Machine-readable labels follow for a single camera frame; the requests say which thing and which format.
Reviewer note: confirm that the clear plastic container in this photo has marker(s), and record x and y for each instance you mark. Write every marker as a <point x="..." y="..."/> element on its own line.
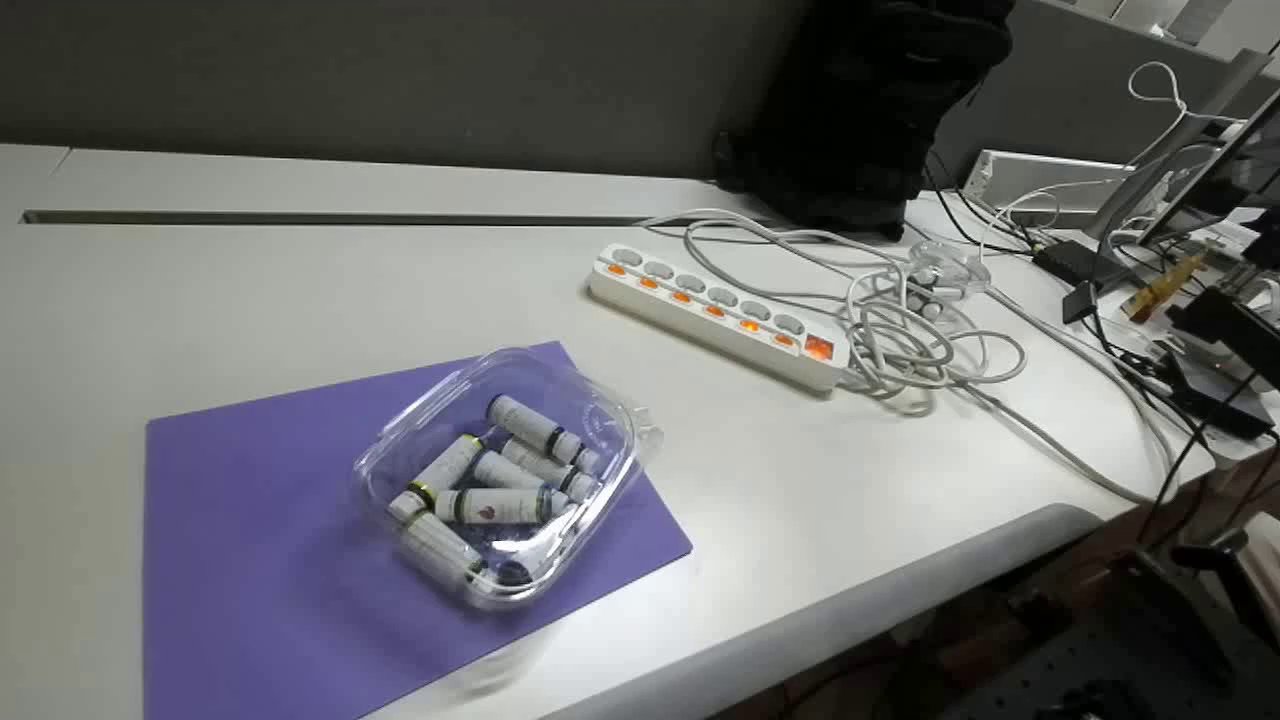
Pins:
<point x="601" y="429"/>

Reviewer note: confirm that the white power strip orange switches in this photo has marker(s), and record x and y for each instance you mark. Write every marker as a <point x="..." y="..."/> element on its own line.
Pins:
<point x="715" y="313"/>

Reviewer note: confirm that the white tube with dark cap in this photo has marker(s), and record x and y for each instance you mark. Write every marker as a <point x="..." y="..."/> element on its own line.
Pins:
<point x="449" y="466"/>
<point x="546" y="466"/>
<point x="497" y="506"/>
<point x="441" y="547"/>
<point x="507" y="470"/>
<point x="528" y="420"/>

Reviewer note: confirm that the black bag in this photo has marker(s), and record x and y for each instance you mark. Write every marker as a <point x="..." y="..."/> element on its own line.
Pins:
<point x="866" y="105"/>

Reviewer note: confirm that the purple mat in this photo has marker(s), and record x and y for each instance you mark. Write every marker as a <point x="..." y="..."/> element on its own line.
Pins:
<point x="255" y="535"/>

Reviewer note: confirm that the white flat box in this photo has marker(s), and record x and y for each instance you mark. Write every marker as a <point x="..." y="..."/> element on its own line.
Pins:
<point x="1046" y="180"/>

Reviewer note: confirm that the yellow stick tool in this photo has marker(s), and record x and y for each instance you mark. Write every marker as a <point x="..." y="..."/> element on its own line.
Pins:
<point x="1163" y="286"/>

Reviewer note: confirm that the grey metal stand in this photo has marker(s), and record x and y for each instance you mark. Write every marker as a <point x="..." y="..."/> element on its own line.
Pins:
<point x="1184" y="161"/>

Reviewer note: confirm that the black clamp device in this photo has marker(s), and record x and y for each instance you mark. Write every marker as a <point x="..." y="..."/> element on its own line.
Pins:
<point x="1234" y="326"/>

